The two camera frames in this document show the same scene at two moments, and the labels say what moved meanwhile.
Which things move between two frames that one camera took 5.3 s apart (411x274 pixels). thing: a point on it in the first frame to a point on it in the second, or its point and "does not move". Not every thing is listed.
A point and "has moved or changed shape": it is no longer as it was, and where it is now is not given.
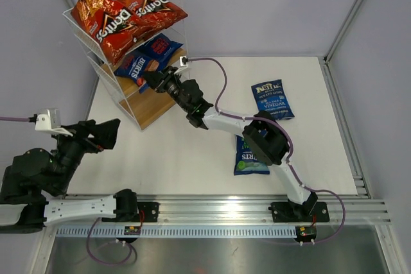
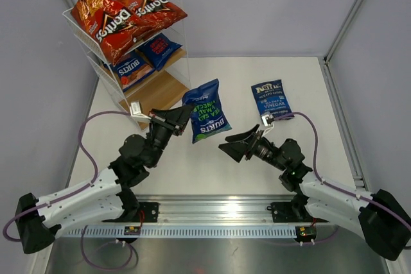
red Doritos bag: x=102 y=16 does not move
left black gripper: x=104 y=137 to x=162 y=118
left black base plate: x=147 y=212 does not move
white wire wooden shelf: x=130 y=32 does not move
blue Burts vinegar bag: x=246 y=161 to x=208 y=117
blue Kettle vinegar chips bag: x=270 y=97 does not move
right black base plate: x=282 y=212 does not move
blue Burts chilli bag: x=135 y=65 has moved or changed shape
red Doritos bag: x=150 y=10 does not move
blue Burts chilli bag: x=160 y=48 does not move
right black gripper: x=155 y=78 to x=238 y=150
